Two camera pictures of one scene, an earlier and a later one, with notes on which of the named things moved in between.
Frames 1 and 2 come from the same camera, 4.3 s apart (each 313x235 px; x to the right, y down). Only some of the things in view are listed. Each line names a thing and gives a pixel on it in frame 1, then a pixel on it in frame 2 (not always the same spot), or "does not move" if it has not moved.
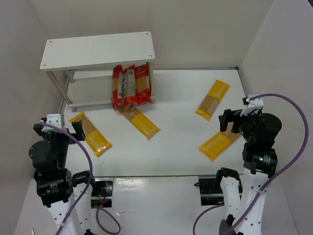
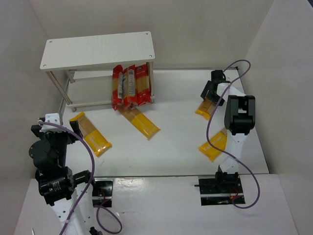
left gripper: [59, 133] does not move
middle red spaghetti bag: [129, 94] does not move
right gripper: [235, 123] -> [211, 91]
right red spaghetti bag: [142, 84] does not move
